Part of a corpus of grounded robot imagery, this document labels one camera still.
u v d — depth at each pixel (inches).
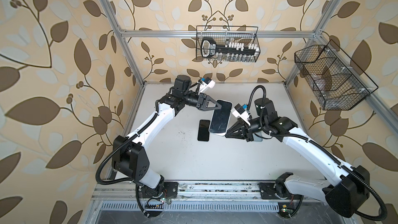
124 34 36.3
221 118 25.2
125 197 29.0
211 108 25.5
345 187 14.8
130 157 16.7
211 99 25.6
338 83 28.5
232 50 32.7
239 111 23.1
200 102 24.0
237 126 24.3
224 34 35.7
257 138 25.9
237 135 24.5
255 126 23.7
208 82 25.7
